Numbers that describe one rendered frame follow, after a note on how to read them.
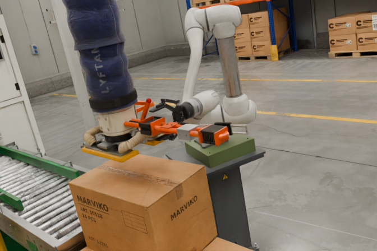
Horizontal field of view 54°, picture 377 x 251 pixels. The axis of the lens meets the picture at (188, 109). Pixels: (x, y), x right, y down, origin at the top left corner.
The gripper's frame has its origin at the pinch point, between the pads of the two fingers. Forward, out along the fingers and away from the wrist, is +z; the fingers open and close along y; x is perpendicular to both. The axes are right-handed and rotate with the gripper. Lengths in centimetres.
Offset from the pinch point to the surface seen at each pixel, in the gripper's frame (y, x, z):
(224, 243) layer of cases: 69, -11, -18
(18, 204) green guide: 63, 137, 24
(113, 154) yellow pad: 11.1, 17.8, 13.4
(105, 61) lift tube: -29.9, 18.1, 5.5
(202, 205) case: 47.1, -4.0, -14.2
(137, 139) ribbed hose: 5.3, 7.4, 6.4
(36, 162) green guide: 64, 206, -21
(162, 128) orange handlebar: -0.5, -8.0, 3.5
